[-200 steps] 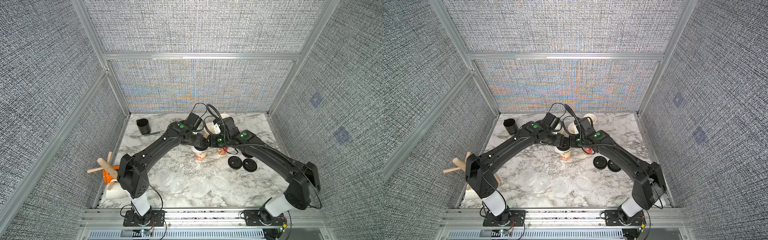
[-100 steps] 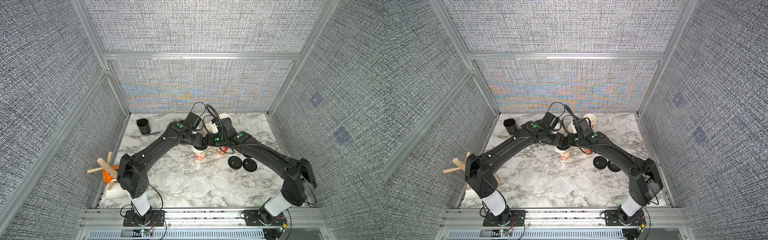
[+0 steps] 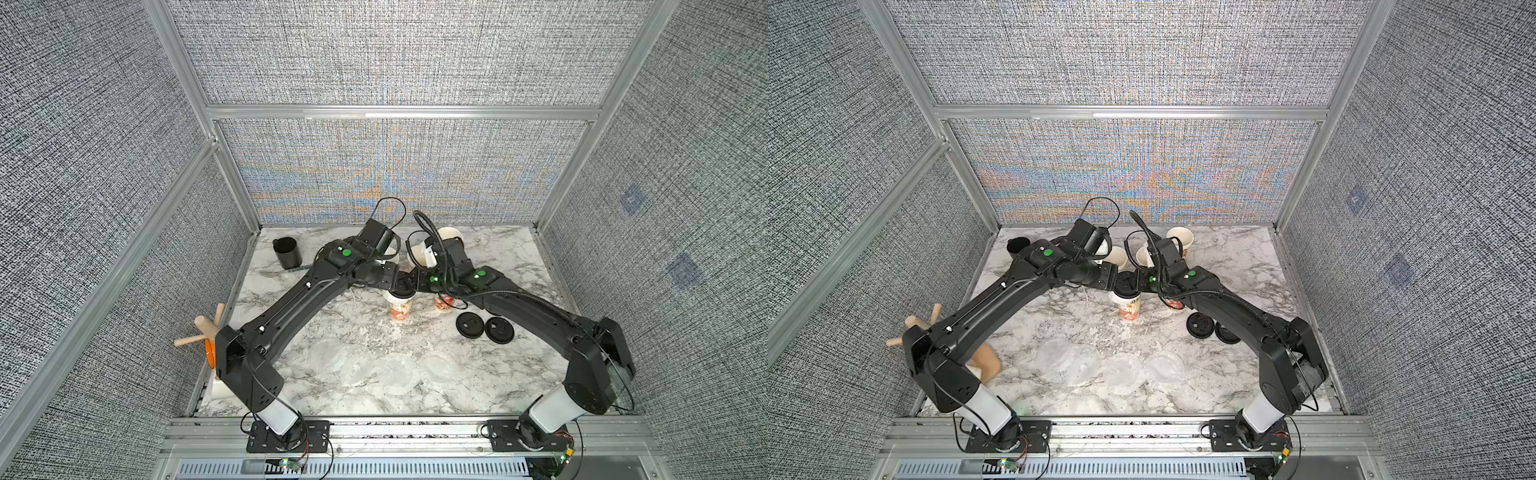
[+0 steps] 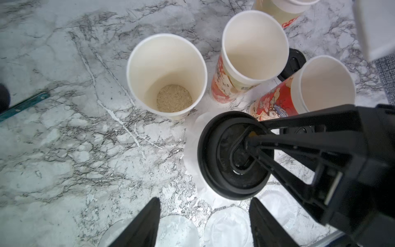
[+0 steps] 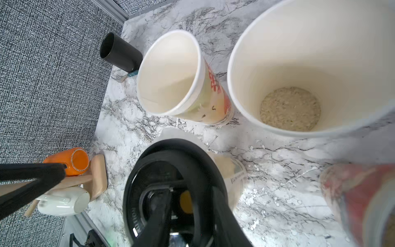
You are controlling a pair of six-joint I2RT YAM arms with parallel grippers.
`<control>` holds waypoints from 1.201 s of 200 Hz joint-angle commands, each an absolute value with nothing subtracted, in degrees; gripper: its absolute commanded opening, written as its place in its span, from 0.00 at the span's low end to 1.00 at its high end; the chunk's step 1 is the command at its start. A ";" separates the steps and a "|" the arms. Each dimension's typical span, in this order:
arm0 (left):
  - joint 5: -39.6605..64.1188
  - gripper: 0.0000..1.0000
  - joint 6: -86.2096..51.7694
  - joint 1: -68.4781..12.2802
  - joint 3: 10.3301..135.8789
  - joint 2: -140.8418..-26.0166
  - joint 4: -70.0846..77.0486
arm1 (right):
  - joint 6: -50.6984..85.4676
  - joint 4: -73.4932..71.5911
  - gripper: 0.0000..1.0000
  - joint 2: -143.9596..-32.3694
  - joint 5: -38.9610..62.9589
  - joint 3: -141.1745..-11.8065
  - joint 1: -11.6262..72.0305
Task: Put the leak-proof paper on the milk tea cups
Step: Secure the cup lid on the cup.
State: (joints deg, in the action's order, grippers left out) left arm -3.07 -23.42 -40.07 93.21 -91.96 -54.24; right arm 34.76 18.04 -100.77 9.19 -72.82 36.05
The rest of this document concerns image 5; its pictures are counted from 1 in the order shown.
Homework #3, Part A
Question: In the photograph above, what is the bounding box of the back left paper cup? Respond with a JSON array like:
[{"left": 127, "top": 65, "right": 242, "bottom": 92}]
[{"left": 136, "top": 30, "right": 234, "bottom": 126}]

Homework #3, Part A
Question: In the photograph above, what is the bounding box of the orange mug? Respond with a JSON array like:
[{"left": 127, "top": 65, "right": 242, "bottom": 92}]
[{"left": 43, "top": 147, "right": 89, "bottom": 177}]

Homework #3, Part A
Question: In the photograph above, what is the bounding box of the black plastic cup lid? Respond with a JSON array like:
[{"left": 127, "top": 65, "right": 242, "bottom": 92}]
[{"left": 123, "top": 139, "right": 227, "bottom": 247}]

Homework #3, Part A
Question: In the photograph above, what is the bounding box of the fork with teal handle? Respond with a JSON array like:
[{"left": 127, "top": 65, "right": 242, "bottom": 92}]
[{"left": 111, "top": 70, "right": 139, "bottom": 83}]

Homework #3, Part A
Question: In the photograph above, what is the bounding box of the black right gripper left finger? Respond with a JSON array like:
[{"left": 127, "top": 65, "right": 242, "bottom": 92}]
[{"left": 133, "top": 190, "right": 172, "bottom": 247}]

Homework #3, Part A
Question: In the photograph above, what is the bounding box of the middle yellow paper cup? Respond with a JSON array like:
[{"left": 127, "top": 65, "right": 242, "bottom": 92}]
[{"left": 227, "top": 1, "right": 395, "bottom": 138}]

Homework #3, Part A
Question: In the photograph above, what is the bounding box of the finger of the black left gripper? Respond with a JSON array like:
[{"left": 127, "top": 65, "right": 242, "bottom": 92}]
[{"left": 1, "top": 163, "right": 66, "bottom": 219}]

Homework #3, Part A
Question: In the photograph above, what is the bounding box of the black cylindrical cup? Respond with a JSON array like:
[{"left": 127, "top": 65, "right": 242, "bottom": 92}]
[{"left": 100, "top": 33, "right": 143, "bottom": 73}]

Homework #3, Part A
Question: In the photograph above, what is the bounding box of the white mug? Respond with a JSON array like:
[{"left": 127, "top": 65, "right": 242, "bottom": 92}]
[{"left": 37, "top": 186, "right": 91, "bottom": 217}]

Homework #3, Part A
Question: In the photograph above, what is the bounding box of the red milk tea paper cup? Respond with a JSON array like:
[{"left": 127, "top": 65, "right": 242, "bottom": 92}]
[{"left": 319, "top": 164, "right": 395, "bottom": 247}]

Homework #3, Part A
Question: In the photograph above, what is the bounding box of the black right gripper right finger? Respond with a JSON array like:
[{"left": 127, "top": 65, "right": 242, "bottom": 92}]
[{"left": 212, "top": 187, "right": 252, "bottom": 247}]

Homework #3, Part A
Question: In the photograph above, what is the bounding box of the wooden mug tree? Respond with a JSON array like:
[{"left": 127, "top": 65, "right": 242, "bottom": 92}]
[{"left": 0, "top": 153, "right": 109, "bottom": 217}]

